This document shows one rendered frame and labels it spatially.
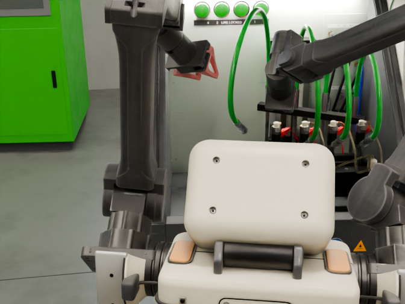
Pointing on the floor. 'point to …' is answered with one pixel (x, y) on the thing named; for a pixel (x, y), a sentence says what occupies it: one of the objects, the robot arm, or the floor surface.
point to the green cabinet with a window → (41, 75)
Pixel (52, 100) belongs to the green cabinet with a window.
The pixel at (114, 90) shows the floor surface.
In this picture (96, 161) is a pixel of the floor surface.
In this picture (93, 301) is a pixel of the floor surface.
